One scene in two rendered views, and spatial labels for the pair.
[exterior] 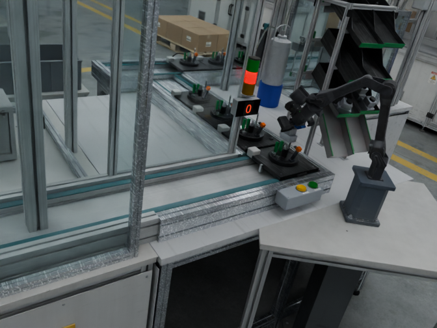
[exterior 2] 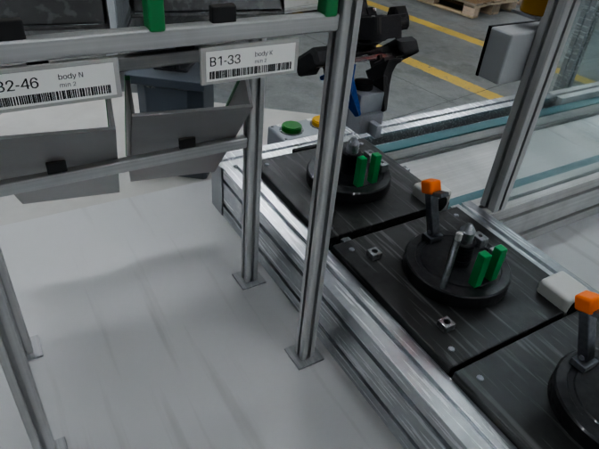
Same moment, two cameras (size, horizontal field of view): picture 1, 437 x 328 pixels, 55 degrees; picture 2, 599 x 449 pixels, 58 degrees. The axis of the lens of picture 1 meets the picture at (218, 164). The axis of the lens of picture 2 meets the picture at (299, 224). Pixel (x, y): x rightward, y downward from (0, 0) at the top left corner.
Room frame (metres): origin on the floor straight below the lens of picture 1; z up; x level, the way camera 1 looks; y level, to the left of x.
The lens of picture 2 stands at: (2.52, -0.29, 1.43)
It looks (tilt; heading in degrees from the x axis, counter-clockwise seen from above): 36 degrees down; 185
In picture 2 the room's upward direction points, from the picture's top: 5 degrees clockwise
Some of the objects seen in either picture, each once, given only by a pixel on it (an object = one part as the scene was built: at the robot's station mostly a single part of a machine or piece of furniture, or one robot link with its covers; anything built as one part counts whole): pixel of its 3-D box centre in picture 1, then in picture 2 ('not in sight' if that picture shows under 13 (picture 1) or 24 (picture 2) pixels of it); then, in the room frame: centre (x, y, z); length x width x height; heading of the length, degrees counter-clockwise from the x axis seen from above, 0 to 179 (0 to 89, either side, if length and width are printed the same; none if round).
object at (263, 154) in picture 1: (282, 161); (347, 185); (1.74, -0.29, 0.96); 0.24 x 0.24 x 0.02; 39
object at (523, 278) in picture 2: (251, 127); (463, 248); (1.94, -0.13, 1.01); 0.24 x 0.24 x 0.13; 39
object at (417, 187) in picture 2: (253, 152); (430, 197); (1.76, -0.15, 0.97); 0.05 x 0.05 x 0.04; 39
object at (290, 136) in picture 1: (287, 131); (365, 105); (1.75, -0.28, 1.11); 0.08 x 0.04 x 0.07; 40
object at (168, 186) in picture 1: (225, 179); (476, 180); (1.57, -0.04, 0.91); 0.84 x 0.28 x 0.10; 129
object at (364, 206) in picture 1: (365, 196); (177, 114); (1.56, -0.64, 0.96); 0.15 x 0.15 x 0.20; 2
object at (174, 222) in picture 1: (254, 199); (409, 141); (1.45, -0.17, 0.91); 0.89 x 0.06 x 0.11; 129
